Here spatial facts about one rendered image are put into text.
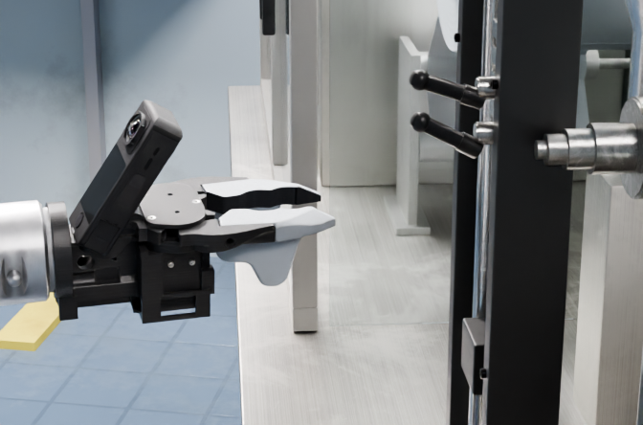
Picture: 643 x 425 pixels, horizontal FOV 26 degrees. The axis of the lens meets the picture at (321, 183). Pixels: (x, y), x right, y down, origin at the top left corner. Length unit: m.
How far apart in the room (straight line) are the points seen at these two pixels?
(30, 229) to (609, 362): 0.65
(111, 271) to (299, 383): 0.53
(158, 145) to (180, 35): 3.28
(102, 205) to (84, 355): 2.80
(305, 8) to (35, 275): 0.63
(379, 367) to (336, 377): 0.06
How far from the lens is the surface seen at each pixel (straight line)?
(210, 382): 3.62
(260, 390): 1.54
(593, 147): 0.87
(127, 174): 1.00
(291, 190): 1.09
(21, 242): 1.01
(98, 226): 1.02
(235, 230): 1.02
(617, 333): 1.41
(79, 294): 1.05
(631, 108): 0.89
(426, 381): 1.56
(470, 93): 0.89
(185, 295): 1.05
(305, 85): 1.57
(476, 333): 1.01
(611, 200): 1.36
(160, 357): 3.77
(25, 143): 4.52
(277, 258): 1.05
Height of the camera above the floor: 1.58
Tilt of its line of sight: 18 degrees down
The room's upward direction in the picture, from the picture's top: straight up
